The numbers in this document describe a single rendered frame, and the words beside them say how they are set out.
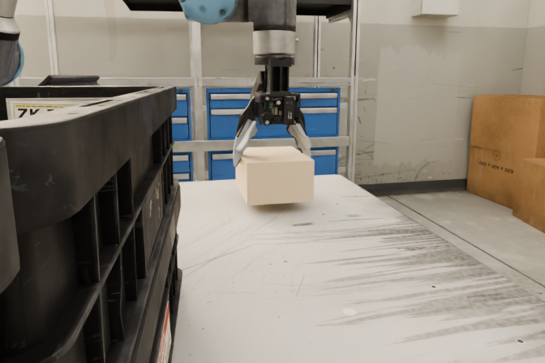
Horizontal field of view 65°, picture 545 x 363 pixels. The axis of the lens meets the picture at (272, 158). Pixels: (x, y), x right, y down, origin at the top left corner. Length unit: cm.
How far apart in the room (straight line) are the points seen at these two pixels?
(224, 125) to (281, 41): 151
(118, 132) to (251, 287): 37
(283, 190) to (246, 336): 37
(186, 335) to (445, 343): 24
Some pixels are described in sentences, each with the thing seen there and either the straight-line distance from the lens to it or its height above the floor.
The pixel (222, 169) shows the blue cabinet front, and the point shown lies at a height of 45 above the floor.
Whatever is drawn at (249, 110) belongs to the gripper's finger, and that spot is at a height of 88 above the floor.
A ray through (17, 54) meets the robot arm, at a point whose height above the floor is 98.
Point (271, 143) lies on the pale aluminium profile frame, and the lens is 223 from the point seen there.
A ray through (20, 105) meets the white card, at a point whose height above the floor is 91.
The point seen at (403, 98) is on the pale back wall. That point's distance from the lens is 349.
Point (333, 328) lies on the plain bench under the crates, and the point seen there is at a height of 70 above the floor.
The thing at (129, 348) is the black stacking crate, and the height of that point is 83.
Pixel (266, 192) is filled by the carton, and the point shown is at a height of 74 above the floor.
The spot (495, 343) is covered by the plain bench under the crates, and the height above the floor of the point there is 70.
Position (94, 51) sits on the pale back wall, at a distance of 311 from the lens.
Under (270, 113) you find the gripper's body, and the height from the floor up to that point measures 88.
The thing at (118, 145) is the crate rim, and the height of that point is 91.
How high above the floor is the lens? 94
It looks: 11 degrees down
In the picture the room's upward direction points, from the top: straight up
